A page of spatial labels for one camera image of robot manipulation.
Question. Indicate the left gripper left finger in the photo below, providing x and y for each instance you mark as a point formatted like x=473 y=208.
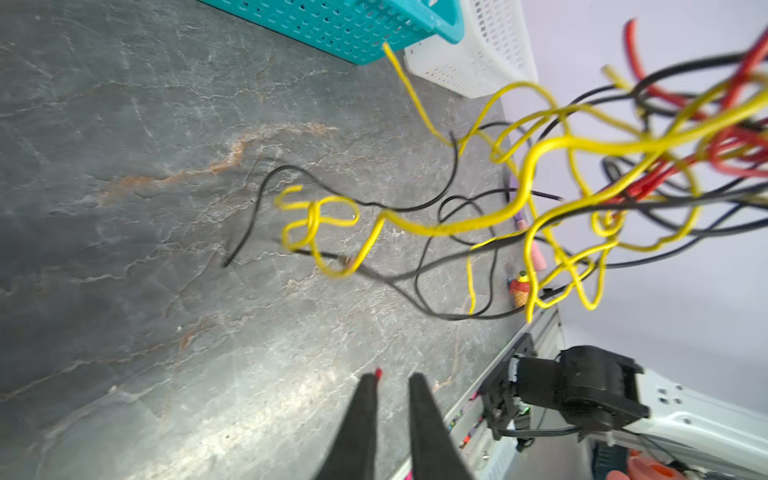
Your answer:
x=352 y=453

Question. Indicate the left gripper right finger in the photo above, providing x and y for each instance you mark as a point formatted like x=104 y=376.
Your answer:
x=433 y=455

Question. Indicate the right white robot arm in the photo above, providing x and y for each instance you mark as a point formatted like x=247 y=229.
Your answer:
x=597 y=391

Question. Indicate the colourful bead strip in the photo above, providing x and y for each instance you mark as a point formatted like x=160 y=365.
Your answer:
x=468 y=432

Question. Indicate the toy ice cream cone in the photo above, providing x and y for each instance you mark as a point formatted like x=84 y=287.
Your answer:
x=519 y=288

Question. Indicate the orange red glove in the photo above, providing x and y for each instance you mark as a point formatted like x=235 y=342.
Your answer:
x=645 y=468

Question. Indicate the right white plastic basket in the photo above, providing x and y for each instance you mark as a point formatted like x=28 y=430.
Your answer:
x=494 y=52

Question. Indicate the teal plastic basket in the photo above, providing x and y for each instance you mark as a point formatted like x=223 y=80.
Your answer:
x=353 y=30

